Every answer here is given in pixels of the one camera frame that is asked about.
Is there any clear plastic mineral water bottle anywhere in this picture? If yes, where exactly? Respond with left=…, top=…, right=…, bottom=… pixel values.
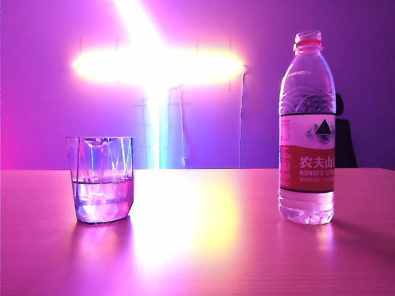
left=277, top=30, right=336, bottom=226

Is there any clear faceted glass mug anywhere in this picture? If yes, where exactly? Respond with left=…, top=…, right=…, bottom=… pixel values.
left=66, top=136, right=138, bottom=225

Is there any vertical glowing light strip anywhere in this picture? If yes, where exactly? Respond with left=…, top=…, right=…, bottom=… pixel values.
left=152, top=83, right=171, bottom=170

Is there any horizontal glowing light strip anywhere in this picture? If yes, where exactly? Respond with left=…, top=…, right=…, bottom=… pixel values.
left=72, top=50, right=245, bottom=84

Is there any diagonal glowing light strip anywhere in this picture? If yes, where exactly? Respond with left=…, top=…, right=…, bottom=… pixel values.
left=113, top=0, right=169, bottom=53

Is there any black office chair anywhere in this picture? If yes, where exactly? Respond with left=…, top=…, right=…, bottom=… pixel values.
left=334, top=92, right=359, bottom=169

